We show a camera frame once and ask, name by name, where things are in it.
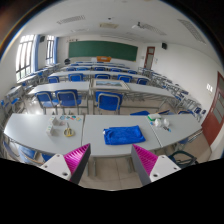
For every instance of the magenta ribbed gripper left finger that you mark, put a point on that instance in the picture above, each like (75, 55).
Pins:
(69, 166)

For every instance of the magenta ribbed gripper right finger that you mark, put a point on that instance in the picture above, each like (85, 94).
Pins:
(151, 167)

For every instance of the blue folded towel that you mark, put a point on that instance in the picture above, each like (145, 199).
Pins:
(123, 135)

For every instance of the white small box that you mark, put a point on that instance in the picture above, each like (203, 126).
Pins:
(50, 130)

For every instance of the blue chair front middle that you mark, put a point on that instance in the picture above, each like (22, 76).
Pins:
(68, 98)

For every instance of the blue chair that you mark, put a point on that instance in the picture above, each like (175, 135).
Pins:
(46, 100)
(68, 98)
(109, 101)

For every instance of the blue chair front right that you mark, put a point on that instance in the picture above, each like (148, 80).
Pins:
(109, 101)

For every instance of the blue chair front left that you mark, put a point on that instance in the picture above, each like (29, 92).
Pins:
(46, 100)

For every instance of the grey desk second row left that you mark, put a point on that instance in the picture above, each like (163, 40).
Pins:
(82, 86)

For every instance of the red brown side door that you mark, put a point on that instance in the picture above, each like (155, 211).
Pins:
(214, 119)

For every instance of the framed picture on desk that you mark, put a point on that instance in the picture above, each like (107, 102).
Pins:
(107, 84)

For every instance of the orange teacher podium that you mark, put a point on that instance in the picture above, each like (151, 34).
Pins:
(103, 59)

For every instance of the red brown back door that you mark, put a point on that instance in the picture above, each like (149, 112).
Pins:
(149, 57)

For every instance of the green chalkboard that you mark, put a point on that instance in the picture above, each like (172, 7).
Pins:
(103, 48)

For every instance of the left classroom window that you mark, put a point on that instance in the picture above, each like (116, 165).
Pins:
(24, 56)

